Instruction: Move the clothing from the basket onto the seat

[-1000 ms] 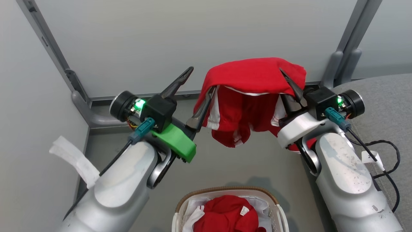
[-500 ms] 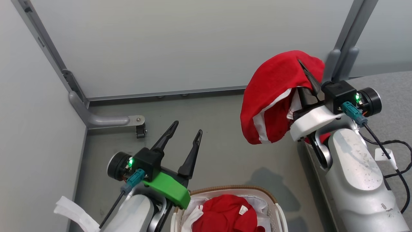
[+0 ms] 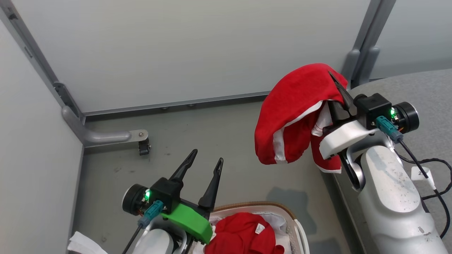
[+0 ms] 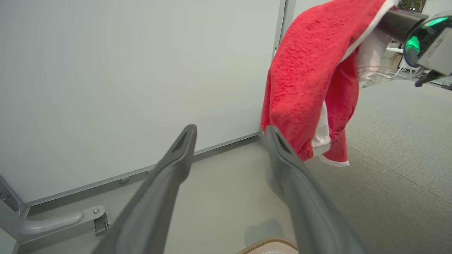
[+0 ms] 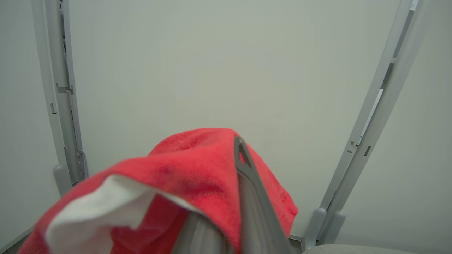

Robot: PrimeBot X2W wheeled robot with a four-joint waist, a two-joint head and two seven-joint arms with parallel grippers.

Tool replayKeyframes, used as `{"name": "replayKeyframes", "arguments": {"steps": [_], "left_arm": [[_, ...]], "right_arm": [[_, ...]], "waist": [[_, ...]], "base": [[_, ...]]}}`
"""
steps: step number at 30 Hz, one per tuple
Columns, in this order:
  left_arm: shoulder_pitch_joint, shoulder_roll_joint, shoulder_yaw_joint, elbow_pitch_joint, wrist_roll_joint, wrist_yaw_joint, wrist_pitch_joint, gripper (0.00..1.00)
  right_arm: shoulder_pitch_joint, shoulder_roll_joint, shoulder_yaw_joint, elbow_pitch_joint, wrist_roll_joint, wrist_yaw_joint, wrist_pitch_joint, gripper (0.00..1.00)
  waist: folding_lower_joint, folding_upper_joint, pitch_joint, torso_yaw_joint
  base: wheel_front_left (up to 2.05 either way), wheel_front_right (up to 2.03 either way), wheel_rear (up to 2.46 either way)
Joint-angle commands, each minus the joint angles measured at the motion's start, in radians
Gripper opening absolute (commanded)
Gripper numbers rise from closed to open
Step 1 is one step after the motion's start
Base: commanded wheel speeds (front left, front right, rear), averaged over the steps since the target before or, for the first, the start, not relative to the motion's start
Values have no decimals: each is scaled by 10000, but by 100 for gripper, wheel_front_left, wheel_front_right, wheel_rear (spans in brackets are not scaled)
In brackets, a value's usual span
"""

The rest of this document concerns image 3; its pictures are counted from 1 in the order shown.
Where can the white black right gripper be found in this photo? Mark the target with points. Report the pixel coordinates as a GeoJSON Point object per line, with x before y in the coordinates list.
{"type": "Point", "coordinates": [344, 135]}

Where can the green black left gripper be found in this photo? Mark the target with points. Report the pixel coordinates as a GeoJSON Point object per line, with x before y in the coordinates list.
{"type": "Point", "coordinates": [190, 220]}

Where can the red garment with white trim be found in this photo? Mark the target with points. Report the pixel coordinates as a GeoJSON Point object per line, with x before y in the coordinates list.
{"type": "Point", "coordinates": [296, 106]}

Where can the plain red garment with label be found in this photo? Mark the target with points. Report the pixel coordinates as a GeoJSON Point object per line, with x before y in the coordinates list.
{"type": "Point", "coordinates": [240, 236]}

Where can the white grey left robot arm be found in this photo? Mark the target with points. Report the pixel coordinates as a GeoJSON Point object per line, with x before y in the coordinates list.
{"type": "Point", "coordinates": [155, 243]}

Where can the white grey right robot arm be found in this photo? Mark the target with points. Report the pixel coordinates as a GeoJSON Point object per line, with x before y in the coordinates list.
{"type": "Point", "coordinates": [388, 197]}

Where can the white basket liner cloth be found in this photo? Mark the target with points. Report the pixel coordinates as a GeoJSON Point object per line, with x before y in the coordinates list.
{"type": "Point", "coordinates": [277, 218]}

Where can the white laundry basket brown rim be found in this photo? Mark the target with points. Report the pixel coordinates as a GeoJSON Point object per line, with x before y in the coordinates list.
{"type": "Point", "coordinates": [300, 233]}

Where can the black caster wheel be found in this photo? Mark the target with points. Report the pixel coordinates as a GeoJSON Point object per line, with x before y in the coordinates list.
{"type": "Point", "coordinates": [144, 147]}

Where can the grey fabric sofa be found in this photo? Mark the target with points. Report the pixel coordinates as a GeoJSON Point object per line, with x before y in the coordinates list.
{"type": "Point", "coordinates": [423, 91]}

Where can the white crumpled paper sheet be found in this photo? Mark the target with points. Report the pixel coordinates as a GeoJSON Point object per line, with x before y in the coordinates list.
{"type": "Point", "coordinates": [83, 245]}

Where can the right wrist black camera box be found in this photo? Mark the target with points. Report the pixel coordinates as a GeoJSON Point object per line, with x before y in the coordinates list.
{"type": "Point", "coordinates": [372, 107]}

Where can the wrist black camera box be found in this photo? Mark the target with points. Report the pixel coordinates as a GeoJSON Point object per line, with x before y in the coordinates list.
{"type": "Point", "coordinates": [372, 107]}
{"type": "Point", "coordinates": [166, 192]}

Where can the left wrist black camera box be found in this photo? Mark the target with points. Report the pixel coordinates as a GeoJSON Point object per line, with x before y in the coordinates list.
{"type": "Point", "coordinates": [166, 192]}

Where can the grey double partition post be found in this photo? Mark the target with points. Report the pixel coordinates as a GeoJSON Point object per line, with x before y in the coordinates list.
{"type": "Point", "coordinates": [367, 38]}

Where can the grey partition bottom rail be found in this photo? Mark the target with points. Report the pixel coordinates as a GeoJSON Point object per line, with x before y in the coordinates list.
{"type": "Point", "coordinates": [176, 103]}

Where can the grey partition foot bracket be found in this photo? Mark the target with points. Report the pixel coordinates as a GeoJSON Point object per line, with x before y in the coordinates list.
{"type": "Point", "coordinates": [102, 135]}

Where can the grey slanted partition post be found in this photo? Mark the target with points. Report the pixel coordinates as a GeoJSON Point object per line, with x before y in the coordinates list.
{"type": "Point", "coordinates": [35, 53]}

